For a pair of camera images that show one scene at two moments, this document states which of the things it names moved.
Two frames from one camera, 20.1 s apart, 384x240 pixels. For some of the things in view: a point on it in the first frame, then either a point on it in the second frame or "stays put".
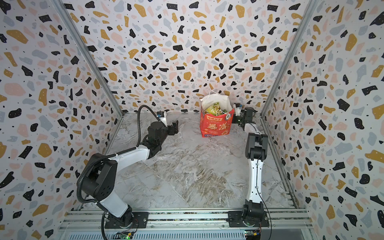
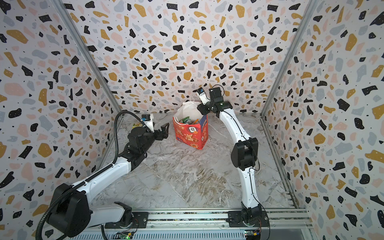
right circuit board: (252, 234) stays put
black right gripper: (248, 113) to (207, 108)
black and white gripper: (160, 114) to (147, 119)
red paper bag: (215, 125) to (194, 136)
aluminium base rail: (284, 224) stays put
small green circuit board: (122, 235) stays put
